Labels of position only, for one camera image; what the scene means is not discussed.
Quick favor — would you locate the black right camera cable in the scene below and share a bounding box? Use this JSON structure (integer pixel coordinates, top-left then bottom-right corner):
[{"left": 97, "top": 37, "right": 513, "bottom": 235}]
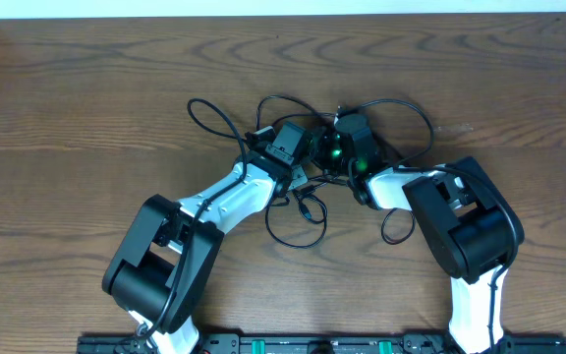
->
[{"left": 336, "top": 98, "right": 520, "bottom": 354}]

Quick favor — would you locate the short black usb cable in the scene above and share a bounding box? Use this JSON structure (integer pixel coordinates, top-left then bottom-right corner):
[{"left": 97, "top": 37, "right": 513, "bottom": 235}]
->
[{"left": 292, "top": 179, "right": 343, "bottom": 226}]

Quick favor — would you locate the black left camera cable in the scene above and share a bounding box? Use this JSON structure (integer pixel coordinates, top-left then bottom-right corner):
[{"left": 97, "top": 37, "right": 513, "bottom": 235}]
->
[{"left": 133, "top": 97, "right": 264, "bottom": 345}]

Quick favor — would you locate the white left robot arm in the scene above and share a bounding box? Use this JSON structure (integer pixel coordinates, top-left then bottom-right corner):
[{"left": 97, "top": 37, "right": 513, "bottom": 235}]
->
[{"left": 102, "top": 152, "right": 307, "bottom": 353}]

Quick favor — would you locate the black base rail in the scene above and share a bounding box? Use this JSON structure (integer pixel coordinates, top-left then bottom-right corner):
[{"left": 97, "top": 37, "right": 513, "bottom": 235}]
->
[{"left": 76, "top": 332, "right": 566, "bottom": 354}]

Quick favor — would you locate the long black usb cable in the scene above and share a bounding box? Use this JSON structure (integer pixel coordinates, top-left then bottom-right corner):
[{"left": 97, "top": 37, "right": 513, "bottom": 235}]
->
[{"left": 255, "top": 94, "right": 417, "bottom": 250}]

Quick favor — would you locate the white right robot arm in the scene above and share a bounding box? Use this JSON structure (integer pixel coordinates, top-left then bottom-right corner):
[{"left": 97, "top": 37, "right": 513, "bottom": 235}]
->
[{"left": 313, "top": 127, "right": 525, "bottom": 353}]

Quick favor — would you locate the black camera cable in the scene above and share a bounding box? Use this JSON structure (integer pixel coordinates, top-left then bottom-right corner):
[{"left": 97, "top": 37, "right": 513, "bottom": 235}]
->
[
  {"left": 336, "top": 98, "right": 520, "bottom": 354},
  {"left": 133, "top": 97, "right": 264, "bottom": 345}
]

